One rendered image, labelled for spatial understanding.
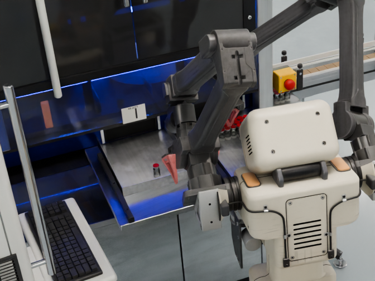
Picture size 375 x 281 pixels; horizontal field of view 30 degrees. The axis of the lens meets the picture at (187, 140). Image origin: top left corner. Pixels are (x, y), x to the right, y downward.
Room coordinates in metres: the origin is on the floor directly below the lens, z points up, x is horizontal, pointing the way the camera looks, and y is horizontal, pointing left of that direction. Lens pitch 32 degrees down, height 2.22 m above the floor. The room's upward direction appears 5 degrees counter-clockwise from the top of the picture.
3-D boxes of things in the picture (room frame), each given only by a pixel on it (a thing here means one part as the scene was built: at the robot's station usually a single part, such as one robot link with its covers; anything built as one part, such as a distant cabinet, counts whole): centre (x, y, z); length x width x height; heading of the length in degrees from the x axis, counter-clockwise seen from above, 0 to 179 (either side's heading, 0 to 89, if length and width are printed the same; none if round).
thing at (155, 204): (2.01, -0.03, 0.87); 0.70 x 0.48 x 0.02; 108
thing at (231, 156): (2.02, -0.21, 0.90); 0.34 x 0.26 x 0.04; 17
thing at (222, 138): (2.12, -0.18, 0.90); 0.18 x 0.02 x 0.05; 107
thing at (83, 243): (1.70, 0.42, 0.82); 0.40 x 0.14 x 0.02; 22
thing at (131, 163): (2.02, 0.15, 0.90); 0.34 x 0.26 x 0.04; 18
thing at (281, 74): (2.31, -0.38, 0.99); 0.08 x 0.07 x 0.07; 18
